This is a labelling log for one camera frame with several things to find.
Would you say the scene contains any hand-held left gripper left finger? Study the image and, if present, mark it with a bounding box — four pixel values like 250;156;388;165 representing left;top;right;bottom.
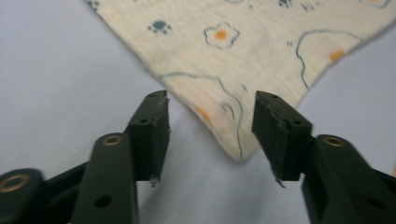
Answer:
70;90;172;224

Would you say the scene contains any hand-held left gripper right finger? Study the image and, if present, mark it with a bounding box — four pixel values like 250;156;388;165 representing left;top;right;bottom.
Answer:
251;91;396;224

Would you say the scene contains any cream printed cloth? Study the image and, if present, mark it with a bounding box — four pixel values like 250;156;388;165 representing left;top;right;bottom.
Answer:
85;0;396;162

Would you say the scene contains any light grey foam mat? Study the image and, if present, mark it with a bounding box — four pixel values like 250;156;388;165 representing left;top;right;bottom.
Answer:
0;0;396;224

